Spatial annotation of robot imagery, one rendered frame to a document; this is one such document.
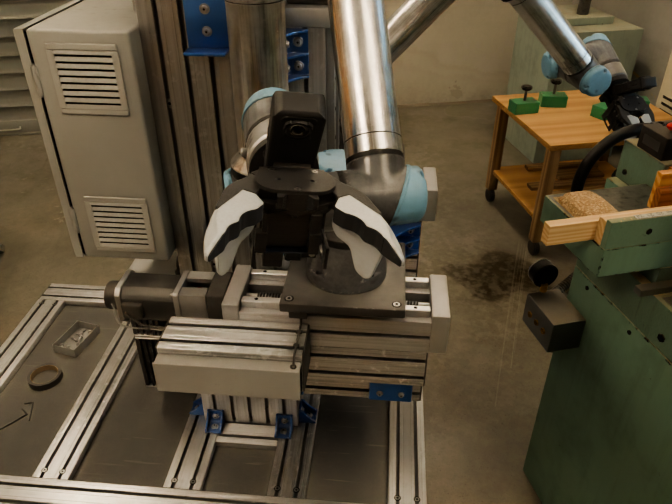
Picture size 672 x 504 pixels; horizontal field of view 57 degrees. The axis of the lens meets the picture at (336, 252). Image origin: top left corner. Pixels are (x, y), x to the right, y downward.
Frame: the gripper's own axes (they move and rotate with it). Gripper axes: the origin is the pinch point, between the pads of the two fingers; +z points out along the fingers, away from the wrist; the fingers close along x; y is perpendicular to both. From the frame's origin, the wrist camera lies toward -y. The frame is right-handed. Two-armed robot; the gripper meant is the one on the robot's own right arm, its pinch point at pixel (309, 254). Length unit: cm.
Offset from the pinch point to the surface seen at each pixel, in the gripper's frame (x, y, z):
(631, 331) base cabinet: -75, 44, -44
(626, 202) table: -74, 24, -59
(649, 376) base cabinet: -76, 49, -37
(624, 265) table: -66, 29, -44
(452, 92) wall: -153, 95, -355
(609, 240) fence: -61, 24, -44
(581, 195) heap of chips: -63, 23, -59
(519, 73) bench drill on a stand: -162, 61, -288
